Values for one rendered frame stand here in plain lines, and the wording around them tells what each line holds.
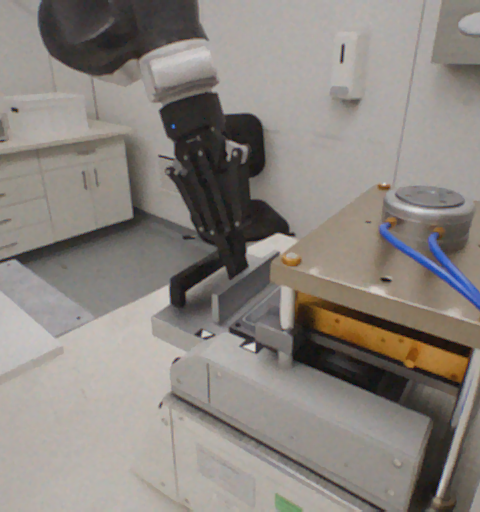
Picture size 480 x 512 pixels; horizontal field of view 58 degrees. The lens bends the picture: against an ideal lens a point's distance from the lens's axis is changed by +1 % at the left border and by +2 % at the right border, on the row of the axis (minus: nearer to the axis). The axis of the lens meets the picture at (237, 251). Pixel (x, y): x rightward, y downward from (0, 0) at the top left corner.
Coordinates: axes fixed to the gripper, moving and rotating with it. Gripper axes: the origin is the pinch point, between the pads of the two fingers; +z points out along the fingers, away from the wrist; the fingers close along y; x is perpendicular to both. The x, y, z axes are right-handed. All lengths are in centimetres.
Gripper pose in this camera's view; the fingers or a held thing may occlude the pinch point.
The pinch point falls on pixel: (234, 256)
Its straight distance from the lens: 57.2
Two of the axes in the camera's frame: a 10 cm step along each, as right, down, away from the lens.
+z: 2.7, 9.3, 2.4
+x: -5.7, 3.6, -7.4
